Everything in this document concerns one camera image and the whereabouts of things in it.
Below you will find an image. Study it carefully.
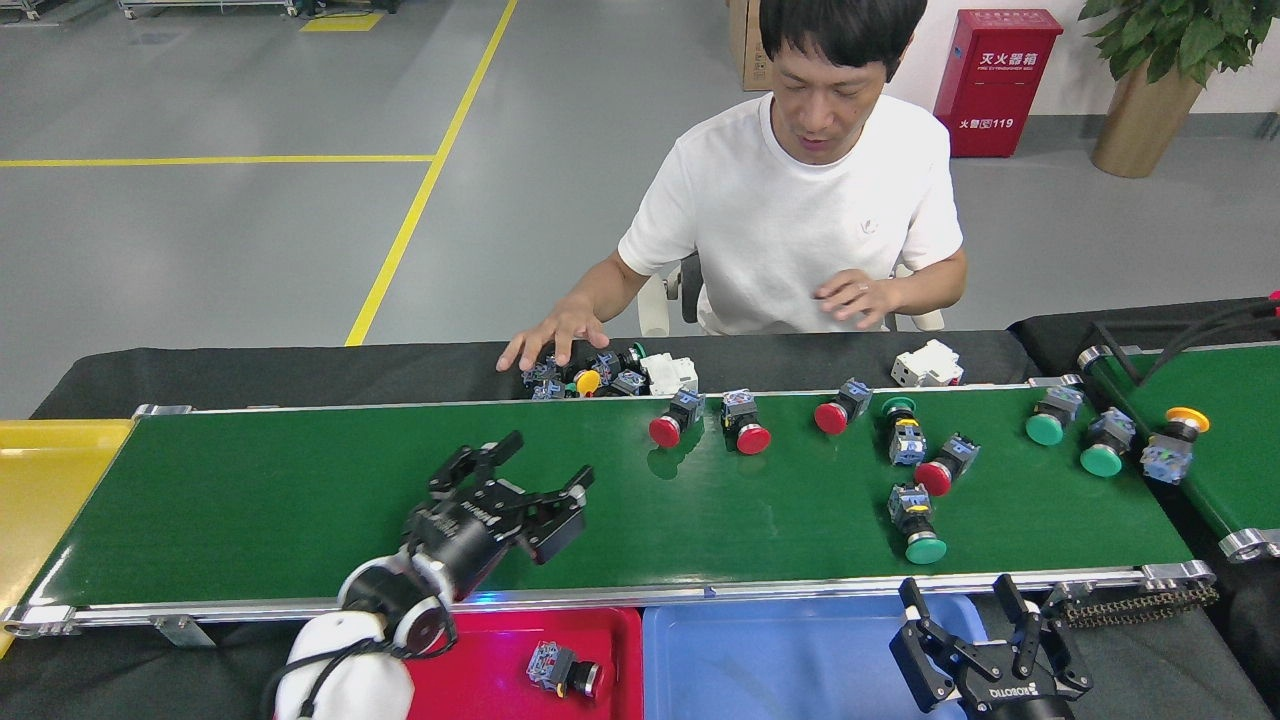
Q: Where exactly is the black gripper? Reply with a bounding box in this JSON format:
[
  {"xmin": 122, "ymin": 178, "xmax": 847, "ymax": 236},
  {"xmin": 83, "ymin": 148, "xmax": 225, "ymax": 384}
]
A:
[
  {"xmin": 888, "ymin": 573, "xmax": 1094, "ymax": 720},
  {"xmin": 403, "ymin": 430, "xmax": 596, "ymax": 603}
]

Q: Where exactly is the yellow cap push button switch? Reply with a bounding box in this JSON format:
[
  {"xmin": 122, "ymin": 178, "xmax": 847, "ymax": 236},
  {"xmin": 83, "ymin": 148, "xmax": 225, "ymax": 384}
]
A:
[
  {"xmin": 1140, "ymin": 406, "xmax": 1211, "ymax": 486},
  {"xmin": 530, "ymin": 368, "xmax": 603, "ymax": 401}
]

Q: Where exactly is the white circuit breaker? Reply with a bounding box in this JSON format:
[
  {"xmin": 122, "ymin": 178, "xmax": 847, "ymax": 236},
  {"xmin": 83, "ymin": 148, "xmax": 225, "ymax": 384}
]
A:
[
  {"xmin": 640, "ymin": 352, "xmax": 700, "ymax": 398},
  {"xmin": 890, "ymin": 339, "xmax": 965, "ymax": 389}
]

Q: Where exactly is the long green conveyor belt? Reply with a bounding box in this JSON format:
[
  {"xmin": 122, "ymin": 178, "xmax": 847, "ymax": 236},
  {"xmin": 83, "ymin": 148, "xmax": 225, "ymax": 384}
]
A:
[{"xmin": 0, "ymin": 375, "xmax": 1219, "ymax": 649}]

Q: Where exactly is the yellow plastic tray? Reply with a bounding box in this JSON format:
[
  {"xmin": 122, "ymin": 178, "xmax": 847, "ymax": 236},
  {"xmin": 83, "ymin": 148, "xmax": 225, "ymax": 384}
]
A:
[{"xmin": 0, "ymin": 418, "xmax": 136, "ymax": 661}]

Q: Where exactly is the person's right hand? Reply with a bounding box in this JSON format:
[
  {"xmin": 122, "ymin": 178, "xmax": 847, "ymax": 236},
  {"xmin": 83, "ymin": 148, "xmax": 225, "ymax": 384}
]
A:
[{"xmin": 497, "ymin": 295, "xmax": 611, "ymax": 373}]

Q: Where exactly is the person's left hand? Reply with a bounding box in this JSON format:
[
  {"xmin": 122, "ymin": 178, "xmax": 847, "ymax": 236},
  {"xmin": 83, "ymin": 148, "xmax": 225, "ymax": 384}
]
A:
[{"xmin": 815, "ymin": 268, "xmax": 906, "ymax": 331}]

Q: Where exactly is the red plastic bin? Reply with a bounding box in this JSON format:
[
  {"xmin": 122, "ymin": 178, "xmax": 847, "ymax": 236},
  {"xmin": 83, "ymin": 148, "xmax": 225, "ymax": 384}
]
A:
[{"xmin": 398, "ymin": 606, "xmax": 644, "ymax": 720}]

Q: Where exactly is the blue plastic bin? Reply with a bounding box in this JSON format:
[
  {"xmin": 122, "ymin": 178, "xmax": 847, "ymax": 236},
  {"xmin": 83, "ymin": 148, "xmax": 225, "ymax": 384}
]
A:
[{"xmin": 642, "ymin": 595, "xmax": 986, "ymax": 720}]

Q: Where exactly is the black table cloth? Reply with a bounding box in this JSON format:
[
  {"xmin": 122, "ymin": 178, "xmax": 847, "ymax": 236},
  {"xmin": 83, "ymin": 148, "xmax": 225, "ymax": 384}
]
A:
[
  {"xmin": 0, "ymin": 330, "xmax": 1280, "ymax": 720},
  {"xmin": 1008, "ymin": 297, "xmax": 1280, "ymax": 701}
]

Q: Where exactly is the person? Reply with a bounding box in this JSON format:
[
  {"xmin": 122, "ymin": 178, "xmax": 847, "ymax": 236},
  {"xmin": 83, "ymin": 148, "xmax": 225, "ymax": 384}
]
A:
[{"xmin": 497, "ymin": 0, "xmax": 968, "ymax": 373}]

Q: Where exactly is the brown cardboard box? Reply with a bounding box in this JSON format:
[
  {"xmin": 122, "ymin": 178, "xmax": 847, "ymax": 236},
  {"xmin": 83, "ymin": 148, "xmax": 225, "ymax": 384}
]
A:
[{"xmin": 727, "ymin": 0, "xmax": 776, "ymax": 93}]

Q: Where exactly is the red fire extinguisher cabinet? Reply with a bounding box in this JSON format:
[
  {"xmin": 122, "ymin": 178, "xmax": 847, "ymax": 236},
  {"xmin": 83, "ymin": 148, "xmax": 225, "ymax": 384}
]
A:
[{"xmin": 933, "ymin": 8, "xmax": 1064, "ymax": 159}]

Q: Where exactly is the metal cart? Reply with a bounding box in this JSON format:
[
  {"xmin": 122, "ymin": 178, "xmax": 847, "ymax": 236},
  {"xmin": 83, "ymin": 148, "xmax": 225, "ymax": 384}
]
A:
[{"xmin": 115, "ymin": 0, "xmax": 301, "ymax": 19}]

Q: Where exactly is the green leafy plant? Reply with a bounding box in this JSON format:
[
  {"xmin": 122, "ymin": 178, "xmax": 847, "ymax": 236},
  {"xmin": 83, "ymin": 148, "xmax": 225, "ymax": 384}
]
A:
[{"xmin": 1078, "ymin": 0, "xmax": 1280, "ymax": 86}]

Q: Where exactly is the black drive chain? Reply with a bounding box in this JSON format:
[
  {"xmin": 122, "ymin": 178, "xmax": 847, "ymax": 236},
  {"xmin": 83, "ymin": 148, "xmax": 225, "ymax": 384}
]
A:
[{"xmin": 1060, "ymin": 583, "xmax": 1221, "ymax": 629}]

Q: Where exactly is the black metal bracket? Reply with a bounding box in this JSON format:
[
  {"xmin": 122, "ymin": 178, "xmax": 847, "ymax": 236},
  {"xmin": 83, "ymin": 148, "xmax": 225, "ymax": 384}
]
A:
[{"xmin": 1088, "ymin": 320, "xmax": 1151, "ymax": 386}]

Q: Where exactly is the black cable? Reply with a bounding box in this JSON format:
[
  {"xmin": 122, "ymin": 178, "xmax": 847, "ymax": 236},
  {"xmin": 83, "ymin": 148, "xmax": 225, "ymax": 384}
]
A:
[{"xmin": 1140, "ymin": 300, "xmax": 1280, "ymax": 386}]

